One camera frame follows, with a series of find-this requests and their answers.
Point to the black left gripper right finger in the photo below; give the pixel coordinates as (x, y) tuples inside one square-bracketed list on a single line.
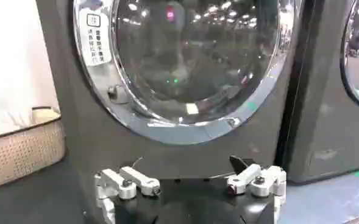
[(258, 179)]

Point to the beige woven laundry basket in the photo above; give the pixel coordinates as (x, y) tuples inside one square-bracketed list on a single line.
[(20, 149)]

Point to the white warning label sticker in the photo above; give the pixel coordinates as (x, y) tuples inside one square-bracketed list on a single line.
[(94, 39)]

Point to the white cloth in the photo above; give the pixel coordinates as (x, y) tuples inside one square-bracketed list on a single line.
[(14, 61)]

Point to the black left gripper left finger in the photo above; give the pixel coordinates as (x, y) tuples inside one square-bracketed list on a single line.
[(127, 181)]

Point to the grey dryer with label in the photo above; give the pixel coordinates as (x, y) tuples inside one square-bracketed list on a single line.
[(179, 146)]

